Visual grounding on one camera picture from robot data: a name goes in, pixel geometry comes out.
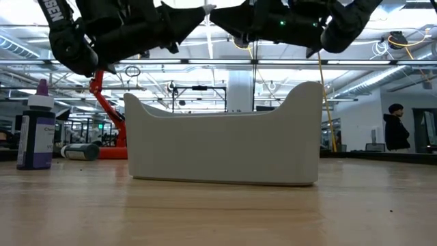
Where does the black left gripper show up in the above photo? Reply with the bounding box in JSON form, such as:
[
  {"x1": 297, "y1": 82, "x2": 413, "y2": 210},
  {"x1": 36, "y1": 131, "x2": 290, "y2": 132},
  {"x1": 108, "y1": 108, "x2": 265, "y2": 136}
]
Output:
[{"x1": 115, "y1": 1, "x2": 208, "y2": 66}]

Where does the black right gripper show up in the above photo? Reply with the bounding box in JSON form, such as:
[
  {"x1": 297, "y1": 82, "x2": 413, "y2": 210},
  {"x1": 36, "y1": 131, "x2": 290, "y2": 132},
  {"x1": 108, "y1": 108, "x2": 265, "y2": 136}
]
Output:
[{"x1": 209, "y1": 0, "x2": 328, "y2": 49}]

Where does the white plastic storage bin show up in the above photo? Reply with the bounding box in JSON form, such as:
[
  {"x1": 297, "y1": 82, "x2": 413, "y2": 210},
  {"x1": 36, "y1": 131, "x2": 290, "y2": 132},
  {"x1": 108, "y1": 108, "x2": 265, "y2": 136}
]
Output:
[{"x1": 123, "y1": 81, "x2": 324, "y2": 187}]

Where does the large blue food coloring bottle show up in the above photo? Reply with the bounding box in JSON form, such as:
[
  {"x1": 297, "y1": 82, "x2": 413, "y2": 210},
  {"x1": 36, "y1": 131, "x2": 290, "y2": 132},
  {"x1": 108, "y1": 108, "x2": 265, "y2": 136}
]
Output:
[{"x1": 60, "y1": 143, "x2": 101, "y2": 162}]

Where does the large purple food coloring bottle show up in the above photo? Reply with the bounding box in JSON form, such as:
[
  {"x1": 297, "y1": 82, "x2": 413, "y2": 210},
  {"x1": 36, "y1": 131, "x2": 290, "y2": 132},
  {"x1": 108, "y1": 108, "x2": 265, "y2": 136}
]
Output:
[{"x1": 16, "y1": 79, "x2": 57, "y2": 171}]

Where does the red desk lamp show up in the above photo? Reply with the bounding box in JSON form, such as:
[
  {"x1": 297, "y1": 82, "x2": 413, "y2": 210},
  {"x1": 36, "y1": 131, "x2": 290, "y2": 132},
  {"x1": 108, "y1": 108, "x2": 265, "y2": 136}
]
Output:
[{"x1": 88, "y1": 70, "x2": 129, "y2": 161}]

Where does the person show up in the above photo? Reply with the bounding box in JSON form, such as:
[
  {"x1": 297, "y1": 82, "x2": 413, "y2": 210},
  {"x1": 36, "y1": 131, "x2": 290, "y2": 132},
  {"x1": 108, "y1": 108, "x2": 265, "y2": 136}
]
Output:
[{"x1": 382, "y1": 103, "x2": 411, "y2": 153}]

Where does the dark framed screen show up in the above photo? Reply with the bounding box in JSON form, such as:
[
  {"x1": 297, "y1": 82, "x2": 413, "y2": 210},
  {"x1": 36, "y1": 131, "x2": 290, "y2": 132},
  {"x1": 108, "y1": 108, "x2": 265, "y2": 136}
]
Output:
[{"x1": 412, "y1": 107, "x2": 437, "y2": 154}]

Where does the black metal gantry frame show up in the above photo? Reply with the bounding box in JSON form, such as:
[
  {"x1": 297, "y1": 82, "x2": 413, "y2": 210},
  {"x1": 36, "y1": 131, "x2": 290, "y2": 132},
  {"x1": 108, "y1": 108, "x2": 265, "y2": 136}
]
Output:
[{"x1": 172, "y1": 85, "x2": 228, "y2": 113}]

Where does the yellow hanging cable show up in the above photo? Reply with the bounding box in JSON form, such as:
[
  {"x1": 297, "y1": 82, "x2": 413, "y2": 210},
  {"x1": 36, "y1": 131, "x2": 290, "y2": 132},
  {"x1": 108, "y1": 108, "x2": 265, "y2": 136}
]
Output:
[{"x1": 316, "y1": 51, "x2": 338, "y2": 154}]

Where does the black hanging cable reel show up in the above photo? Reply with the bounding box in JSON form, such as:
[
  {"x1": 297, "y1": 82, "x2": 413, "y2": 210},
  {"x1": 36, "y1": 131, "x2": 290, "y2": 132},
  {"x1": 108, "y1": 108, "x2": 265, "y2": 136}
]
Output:
[{"x1": 387, "y1": 30, "x2": 410, "y2": 51}]

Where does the black aluminium table frame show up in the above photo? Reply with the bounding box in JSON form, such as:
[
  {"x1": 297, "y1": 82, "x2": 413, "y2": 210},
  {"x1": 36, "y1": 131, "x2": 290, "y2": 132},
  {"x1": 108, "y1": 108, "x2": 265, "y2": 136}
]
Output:
[{"x1": 0, "y1": 147, "x2": 437, "y2": 166}]

